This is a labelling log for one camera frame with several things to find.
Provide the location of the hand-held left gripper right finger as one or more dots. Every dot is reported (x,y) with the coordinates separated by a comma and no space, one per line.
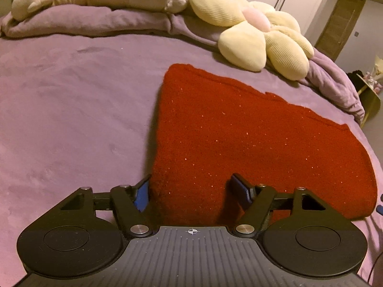
(241,189)

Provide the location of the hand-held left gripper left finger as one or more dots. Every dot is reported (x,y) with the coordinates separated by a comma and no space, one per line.
(142,198)

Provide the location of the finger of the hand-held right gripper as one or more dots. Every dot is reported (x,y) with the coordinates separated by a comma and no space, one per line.
(380,208)

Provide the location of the red knit cardigan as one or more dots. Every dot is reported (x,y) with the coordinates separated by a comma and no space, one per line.
(239,143)

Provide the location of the purple bed sheet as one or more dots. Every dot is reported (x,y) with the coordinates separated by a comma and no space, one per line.
(74,110)

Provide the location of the yellow side table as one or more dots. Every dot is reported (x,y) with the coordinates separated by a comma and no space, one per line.
(372,98)

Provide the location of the dark cloth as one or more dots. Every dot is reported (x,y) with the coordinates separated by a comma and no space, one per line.
(354,79)

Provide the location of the wrapped flower bouquet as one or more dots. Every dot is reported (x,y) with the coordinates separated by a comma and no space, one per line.
(376,71)

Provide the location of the cream flower-shaped pillow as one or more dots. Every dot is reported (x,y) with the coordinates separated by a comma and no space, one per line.
(248,44)

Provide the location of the purple duvet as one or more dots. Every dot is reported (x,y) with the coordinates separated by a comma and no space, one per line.
(89,21)

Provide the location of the wooden door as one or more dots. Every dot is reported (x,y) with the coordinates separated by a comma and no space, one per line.
(341,27)

